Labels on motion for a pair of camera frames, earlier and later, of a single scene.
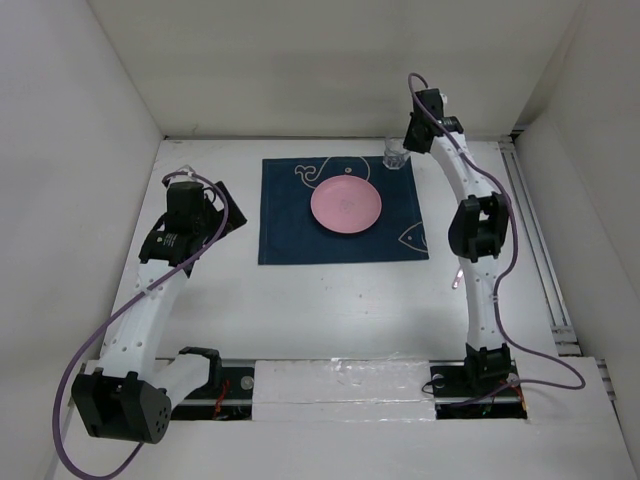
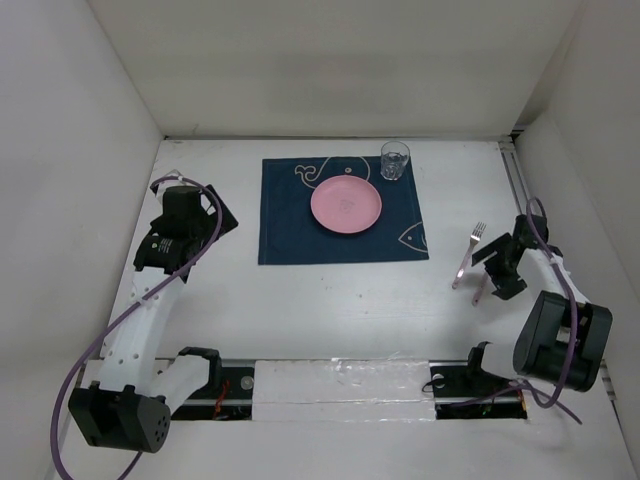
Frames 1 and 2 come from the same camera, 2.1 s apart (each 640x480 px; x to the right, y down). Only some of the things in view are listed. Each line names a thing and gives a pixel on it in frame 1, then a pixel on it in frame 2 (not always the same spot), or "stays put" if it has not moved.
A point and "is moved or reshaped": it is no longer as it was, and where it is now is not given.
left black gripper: [228, 209] stays put
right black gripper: [415, 138] to [500, 261]
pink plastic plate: [346, 204] stays put
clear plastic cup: [395, 156] is moved or reshaped
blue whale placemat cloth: [290, 234] stays put
